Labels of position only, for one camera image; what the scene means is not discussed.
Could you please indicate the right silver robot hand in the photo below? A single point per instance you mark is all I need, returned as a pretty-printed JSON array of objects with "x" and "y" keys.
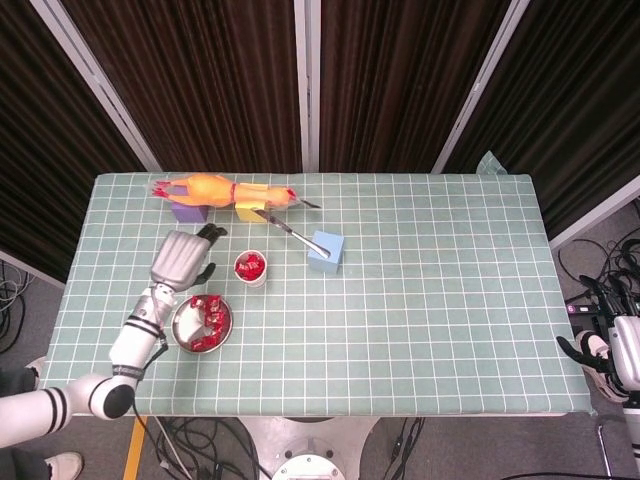
[{"x": 627, "y": 355}]

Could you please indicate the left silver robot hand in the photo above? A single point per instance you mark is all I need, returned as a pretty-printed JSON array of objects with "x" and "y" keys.
[{"x": 180, "y": 260}]

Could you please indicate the red candy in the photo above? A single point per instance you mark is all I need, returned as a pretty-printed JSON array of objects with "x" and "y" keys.
[
  {"x": 249, "y": 259},
  {"x": 214, "y": 304},
  {"x": 204, "y": 344},
  {"x": 257, "y": 267},
  {"x": 216, "y": 324},
  {"x": 243, "y": 271},
  {"x": 198, "y": 303}
]

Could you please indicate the metal bowl of candies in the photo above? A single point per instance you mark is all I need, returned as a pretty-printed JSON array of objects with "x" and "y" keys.
[{"x": 187, "y": 325}]

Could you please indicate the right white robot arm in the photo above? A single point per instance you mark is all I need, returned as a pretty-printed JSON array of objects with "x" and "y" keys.
[{"x": 631, "y": 435}]

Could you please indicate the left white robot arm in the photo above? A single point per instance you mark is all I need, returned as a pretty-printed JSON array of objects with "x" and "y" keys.
[{"x": 140, "y": 340}]

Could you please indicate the purple foam cube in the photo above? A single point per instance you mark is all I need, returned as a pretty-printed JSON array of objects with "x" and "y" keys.
[{"x": 190, "y": 214}]

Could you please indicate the orange rubber chicken toy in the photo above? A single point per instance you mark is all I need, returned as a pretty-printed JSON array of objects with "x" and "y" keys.
[{"x": 205, "y": 190}]

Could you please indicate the yellow foam block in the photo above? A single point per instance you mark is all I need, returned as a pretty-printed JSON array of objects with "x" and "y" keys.
[{"x": 246, "y": 214}]

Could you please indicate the white paper cup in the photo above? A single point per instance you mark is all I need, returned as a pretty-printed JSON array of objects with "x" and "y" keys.
[{"x": 257, "y": 282}]

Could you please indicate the steel table knife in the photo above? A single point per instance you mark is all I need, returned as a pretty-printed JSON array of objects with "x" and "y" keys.
[{"x": 295, "y": 235}]

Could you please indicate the light blue foam cube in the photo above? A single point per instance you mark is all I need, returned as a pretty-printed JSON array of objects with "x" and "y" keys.
[{"x": 322, "y": 265}]

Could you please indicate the dark brown curtain panel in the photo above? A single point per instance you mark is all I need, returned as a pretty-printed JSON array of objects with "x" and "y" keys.
[
  {"x": 575, "y": 100},
  {"x": 400, "y": 75},
  {"x": 200, "y": 75},
  {"x": 40, "y": 150}
]

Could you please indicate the worn light sneaker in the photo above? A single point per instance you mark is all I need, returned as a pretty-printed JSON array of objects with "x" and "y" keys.
[{"x": 36, "y": 370}]

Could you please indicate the person leg dark trousers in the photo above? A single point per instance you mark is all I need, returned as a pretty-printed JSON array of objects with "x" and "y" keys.
[{"x": 15, "y": 382}]

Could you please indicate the green checked tablecloth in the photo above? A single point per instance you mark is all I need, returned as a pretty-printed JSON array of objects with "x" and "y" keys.
[{"x": 400, "y": 325}]

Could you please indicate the white sneaker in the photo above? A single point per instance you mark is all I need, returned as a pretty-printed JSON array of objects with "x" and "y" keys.
[{"x": 65, "y": 465}]

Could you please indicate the white divider rail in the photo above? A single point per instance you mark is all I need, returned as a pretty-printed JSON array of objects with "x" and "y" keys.
[
  {"x": 30, "y": 268},
  {"x": 595, "y": 214}
]

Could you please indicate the white divider post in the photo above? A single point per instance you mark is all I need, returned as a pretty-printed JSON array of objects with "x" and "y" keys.
[
  {"x": 479, "y": 80},
  {"x": 89, "y": 70},
  {"x": 307, "y": 50}
]

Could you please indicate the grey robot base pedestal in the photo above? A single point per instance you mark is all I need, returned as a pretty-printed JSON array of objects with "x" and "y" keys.
[{"x": 305, "y": 450}]

